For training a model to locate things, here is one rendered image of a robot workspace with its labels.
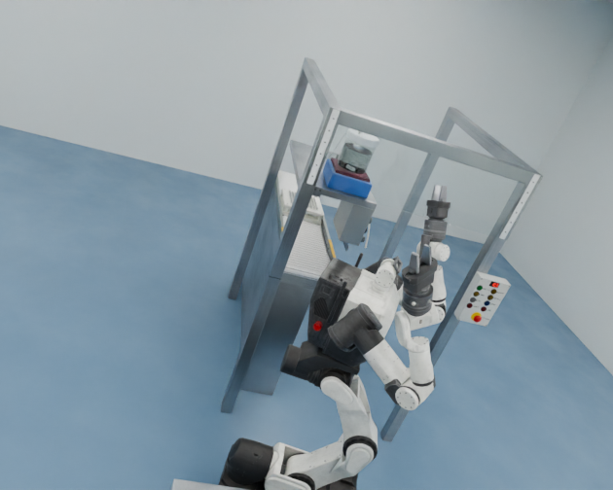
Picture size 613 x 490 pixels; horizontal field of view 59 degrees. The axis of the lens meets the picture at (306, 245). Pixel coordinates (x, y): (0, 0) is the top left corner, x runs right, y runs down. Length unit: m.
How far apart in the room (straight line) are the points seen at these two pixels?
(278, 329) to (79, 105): 3.49
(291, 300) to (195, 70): 3.19
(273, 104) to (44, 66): 2.14
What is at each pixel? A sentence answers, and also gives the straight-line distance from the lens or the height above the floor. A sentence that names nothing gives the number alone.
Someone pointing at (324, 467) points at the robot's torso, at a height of 0.43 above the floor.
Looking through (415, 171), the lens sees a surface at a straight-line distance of 2.45.
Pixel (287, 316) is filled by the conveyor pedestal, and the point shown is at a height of 0.57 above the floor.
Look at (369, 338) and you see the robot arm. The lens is 1.79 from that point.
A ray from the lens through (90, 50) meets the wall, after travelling 5.63.
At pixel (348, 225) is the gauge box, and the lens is 2.56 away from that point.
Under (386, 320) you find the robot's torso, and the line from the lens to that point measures 1.93.
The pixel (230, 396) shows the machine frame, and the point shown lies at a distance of 3.06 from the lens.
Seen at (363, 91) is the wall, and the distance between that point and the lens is 5.83.
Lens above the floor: 2.19
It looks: 25 degrees down
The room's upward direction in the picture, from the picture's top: 21 degrees clockwise
